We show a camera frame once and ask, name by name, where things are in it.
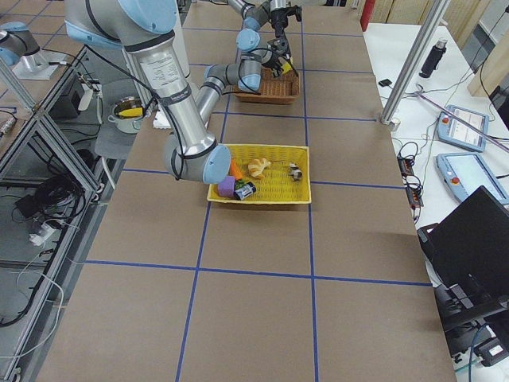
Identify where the black water bottle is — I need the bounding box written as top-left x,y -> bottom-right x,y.
418,38 -> 448,78

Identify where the black laptop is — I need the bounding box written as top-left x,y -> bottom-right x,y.
418,186 -> 508,298

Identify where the white enamel pot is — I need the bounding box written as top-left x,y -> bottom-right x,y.
107,96 -> 145,134

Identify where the teach pendant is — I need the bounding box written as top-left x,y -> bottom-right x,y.
436,153 -> 508,205
437,104 -> 489,153

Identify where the lower teach pendant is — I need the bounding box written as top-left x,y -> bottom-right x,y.
436,153 -> 508,205

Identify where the yellow plastic basket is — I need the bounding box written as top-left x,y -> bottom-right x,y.
207,144 -> 311,205

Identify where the brown wicker basket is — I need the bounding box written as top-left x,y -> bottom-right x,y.
234,68 -> 300,105

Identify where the orange toy carrot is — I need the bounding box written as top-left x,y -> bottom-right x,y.
229,158 -> 244,181

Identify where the dark toy can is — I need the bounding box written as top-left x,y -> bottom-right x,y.
234,182 -> 257,201

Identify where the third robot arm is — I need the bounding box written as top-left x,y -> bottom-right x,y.
1,21 -> 56,80

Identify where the black power strip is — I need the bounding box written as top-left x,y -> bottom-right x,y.
398,156 -> 424,209

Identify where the small black device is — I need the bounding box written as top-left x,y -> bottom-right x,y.
378,79 -> 392,87

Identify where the red fire extinguisher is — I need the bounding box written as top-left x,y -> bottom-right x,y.
360,0 -> 376,32

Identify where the purple block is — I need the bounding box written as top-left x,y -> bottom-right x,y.
217,175 -> 235,198

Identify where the toy croissant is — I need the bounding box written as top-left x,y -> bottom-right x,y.
247,158 -> 271,180

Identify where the upper teach pendant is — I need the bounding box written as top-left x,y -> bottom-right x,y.
437,104 -> 489,153

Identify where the aluminium frame post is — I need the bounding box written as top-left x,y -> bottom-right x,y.
379,0 -> 450,131

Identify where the small cow figurine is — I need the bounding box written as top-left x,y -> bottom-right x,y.
289,162 -> 303,181

